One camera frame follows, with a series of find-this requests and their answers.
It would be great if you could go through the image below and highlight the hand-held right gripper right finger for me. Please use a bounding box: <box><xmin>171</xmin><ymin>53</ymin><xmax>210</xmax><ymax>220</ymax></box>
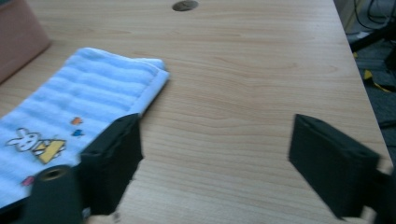
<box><xmin>288</xmin><ymin>113</ymin><xmax>381</xmax><ymax>219</ymax></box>

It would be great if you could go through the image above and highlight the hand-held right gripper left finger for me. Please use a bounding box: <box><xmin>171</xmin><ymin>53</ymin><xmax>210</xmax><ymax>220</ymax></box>
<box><xmin>77</xmin><ymin>113</ymin><xmax>145</xmax><ymax>217</ymax></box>

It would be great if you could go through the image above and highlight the light blue striped towel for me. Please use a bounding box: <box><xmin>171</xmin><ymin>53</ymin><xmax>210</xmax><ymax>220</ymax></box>
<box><xmin>0</xmin><ymin>47</ymin><xmax>171</xmax><ymax>209</ymax></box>

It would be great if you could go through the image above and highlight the yellow floor tape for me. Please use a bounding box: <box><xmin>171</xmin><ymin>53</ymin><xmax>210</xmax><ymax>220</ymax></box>
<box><xmin>352</xmin><ymin>51</ymin><xmax>394</xmax><ymax>93</ymax></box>

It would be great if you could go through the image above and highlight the black stand leg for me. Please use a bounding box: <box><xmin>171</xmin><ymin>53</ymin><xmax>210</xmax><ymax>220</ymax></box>
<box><xmin>348</xmin><ymin>22</ymin><xmax>396</xmax><ymax>53</ymax></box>

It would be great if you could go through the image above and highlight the brown box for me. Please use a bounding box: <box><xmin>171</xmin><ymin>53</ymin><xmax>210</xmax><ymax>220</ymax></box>
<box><xmin>0</xmin><ymin>0</ymin><xmax>52</xmax><ymax>85</ymax></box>

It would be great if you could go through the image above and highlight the black cable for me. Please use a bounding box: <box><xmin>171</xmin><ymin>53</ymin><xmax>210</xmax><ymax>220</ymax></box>
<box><xmin>353</xmin><ymin>0</ymin><xmax>396</xmax><ymax>31</ymax></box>

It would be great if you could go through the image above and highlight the round table cable grommet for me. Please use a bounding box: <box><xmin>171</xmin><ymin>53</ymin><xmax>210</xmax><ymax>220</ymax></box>
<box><xmin>172</xmin><ymin>0</ymin><xmax>200</xmax><ymax>12</ymax></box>

